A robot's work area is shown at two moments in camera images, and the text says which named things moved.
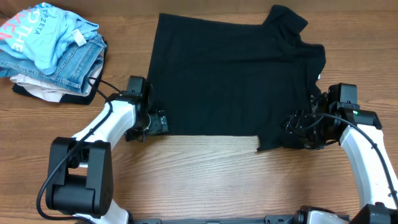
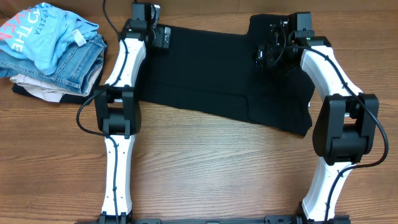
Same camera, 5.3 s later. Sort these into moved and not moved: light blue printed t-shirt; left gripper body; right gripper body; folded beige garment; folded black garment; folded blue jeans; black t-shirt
Moved: left gripper body; right gripper body; black t-shirt
Not moved: folded black garment; light blue printed t-shirt; folded beige garment; folded blue jeans
